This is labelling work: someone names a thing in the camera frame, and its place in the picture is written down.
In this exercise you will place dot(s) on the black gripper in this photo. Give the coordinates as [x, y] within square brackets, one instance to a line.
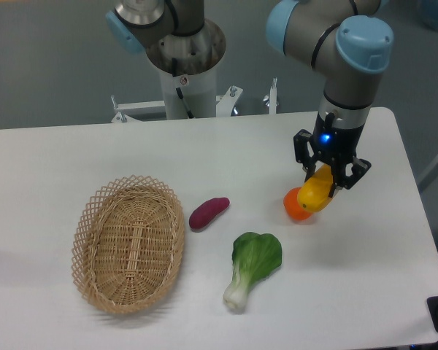
[339, 144]

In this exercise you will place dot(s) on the yellow mango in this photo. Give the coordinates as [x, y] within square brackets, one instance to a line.
[314, 194]

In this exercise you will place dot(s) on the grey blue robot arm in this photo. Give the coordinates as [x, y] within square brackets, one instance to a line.
[342, 40]

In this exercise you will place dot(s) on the orange fruit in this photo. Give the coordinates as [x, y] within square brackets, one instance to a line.
[292, 207]

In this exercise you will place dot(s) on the green bok choy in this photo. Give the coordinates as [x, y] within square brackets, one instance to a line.
[254, 258]

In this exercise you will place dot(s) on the purple sweet potato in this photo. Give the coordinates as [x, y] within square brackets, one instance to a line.
[207, 212]

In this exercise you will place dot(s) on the woven wicker basket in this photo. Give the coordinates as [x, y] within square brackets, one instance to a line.
[128, 246]

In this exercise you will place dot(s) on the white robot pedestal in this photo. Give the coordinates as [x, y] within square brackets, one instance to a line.
[187, 67]

